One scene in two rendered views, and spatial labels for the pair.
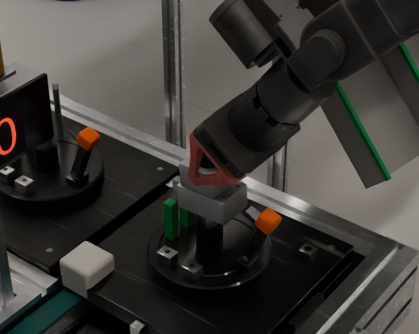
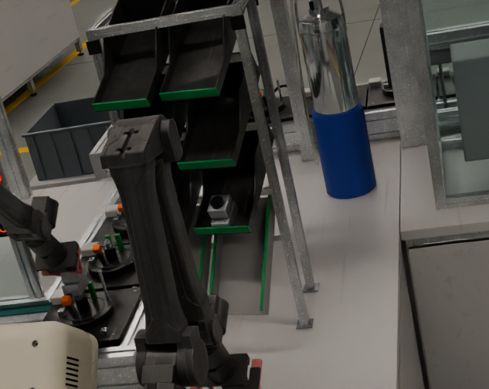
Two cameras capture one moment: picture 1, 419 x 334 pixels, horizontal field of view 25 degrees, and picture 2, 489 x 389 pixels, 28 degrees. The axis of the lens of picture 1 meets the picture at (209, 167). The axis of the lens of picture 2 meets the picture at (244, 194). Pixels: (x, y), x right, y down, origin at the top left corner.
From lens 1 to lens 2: 2.20 m
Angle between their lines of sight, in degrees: 59
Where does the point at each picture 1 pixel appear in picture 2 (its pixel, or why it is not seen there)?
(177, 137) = not seen: hidden behind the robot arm
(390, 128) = not seen: hidden behind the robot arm
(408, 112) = not seen: hidden behind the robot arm
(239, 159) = (38, 264)
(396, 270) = (115, 356)
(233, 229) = (98, 309)
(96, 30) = (310, 218)
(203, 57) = (317, 251)
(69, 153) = (124, 258)
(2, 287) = (33, 289)
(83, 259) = (58, 292)
